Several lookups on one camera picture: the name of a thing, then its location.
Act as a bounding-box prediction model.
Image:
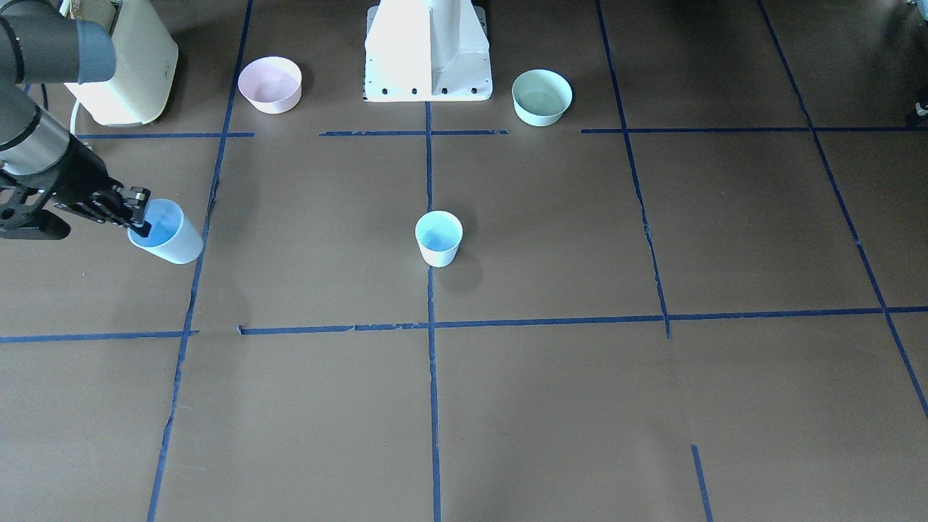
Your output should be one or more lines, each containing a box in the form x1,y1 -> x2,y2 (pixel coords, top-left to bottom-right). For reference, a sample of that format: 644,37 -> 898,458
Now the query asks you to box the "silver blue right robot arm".
1,1 -> 152,240

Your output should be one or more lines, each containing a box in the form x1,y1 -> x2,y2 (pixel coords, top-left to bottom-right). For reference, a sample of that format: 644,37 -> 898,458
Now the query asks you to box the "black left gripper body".
907,91 -> 927,128

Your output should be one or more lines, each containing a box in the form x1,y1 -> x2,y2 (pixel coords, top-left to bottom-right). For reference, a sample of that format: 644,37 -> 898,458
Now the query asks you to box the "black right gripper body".
49,138 -> 120,222

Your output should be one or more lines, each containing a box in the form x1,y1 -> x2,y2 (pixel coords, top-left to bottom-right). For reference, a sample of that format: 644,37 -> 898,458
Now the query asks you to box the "mint green bowl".
511,69 -> 573,128

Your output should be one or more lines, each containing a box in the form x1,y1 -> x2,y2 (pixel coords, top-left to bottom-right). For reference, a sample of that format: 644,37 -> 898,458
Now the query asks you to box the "bread slice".
67,0 -> 117,28

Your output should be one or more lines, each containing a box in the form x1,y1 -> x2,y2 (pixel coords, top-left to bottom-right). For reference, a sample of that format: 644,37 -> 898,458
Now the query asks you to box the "light blue cup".
415,210 -> 463,268
127,199 -> 204,265

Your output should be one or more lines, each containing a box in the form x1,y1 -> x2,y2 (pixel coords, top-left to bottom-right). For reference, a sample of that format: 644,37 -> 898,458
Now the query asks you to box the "pink bowl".
236,56 -> 304,115

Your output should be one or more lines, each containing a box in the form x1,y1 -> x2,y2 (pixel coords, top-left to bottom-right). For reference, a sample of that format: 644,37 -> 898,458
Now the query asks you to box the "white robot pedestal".
362,1 -> 494,103

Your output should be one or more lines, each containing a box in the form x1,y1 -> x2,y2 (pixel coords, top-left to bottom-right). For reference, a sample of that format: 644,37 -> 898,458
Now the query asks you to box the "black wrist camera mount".
1,185 -> 72,241

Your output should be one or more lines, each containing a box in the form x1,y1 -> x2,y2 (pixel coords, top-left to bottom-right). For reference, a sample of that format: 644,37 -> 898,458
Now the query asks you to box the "white toaster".
59,1 -> 179,128

